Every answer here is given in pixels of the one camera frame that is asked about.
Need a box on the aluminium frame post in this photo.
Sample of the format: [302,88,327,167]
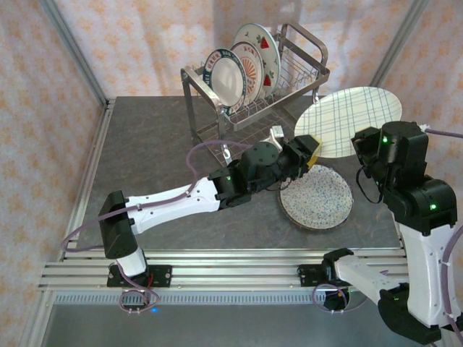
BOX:
[38,0,111,108]
[361,0,430,95]

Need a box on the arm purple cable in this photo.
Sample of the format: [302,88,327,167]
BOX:
[313,126,463,326]
[59,140,254,314]

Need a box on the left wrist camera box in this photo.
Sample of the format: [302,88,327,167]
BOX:
[268,124,286,149]

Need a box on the blue grid line plate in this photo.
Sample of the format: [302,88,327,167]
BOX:
[294,85,404,160]

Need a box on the stainless steel dish rack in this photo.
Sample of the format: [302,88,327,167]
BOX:
[179,22,331,160]

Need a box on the green rimmed white plate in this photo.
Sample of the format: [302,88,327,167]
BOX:
[203,48,249,108]

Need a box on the clear glass plate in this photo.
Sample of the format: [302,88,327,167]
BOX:
[276,180,355,232]

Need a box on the strawberry print plate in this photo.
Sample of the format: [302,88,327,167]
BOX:
[233,22,282,98]

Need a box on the slotted grey cable duct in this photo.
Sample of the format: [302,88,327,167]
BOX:
[46,291,381,307]

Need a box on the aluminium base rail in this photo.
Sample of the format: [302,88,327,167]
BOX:
[38,249,409,292]

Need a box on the orange sunburst plate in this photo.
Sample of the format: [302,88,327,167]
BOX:
[230,41,266,104]

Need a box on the aluminium table edge rail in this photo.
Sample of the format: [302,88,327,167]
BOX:
[56,99,116,261]

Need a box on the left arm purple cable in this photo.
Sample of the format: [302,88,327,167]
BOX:
[59,140,254,314]

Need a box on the blue speckled plate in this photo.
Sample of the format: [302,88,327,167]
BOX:
[279,164,354,229]

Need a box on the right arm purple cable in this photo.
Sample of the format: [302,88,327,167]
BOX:
[313,126,463,326]

